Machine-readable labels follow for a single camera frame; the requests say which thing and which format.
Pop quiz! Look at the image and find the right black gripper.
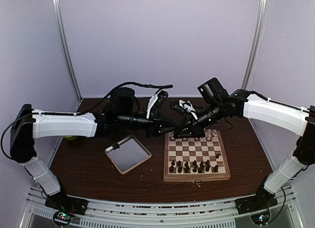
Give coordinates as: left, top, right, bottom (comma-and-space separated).
173, 100, 224, 138

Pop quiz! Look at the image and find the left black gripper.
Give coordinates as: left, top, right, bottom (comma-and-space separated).
117, 109, 179, 139

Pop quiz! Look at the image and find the wooden chess board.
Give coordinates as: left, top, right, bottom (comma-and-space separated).
163, 129, 231, 182

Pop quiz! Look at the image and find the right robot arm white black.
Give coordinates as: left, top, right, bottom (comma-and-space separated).
170, 77, 315, 209

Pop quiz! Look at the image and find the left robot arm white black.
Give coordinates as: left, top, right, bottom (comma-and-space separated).
4, 82, 176, 210

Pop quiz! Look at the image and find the metal tray wooden rim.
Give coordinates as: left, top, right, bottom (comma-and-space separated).
104, 134, 152, 175

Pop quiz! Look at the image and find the green bowl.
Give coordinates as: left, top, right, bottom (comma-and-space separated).
64, 136, 78, 141

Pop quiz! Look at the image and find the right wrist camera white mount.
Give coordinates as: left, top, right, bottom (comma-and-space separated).
170, 99, 198, 120

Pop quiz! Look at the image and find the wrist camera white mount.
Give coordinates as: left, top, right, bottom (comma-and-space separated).
170, 99, 198, 120
146, 90, 168, 119

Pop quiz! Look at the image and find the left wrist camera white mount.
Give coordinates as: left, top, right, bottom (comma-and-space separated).
146, 90, 168, 119

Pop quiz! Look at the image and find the right aluminium frame post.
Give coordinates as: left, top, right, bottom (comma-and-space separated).
241, 0, 268, 90

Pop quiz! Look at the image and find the aluminium frame post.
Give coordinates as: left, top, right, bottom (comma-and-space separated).
241, 0, 268, 90
52, 0, 83, 101

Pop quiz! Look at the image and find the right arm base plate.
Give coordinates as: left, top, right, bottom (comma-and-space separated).
235, 196, 278, 215

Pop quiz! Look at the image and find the aluminium front rail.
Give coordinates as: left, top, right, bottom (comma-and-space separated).
24, 185, 298, 228

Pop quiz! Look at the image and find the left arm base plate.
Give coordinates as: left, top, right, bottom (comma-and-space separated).
45, 196, 88, 215

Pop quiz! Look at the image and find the left aluminium frame post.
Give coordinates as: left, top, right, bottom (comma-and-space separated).
52, 0, 83, 101

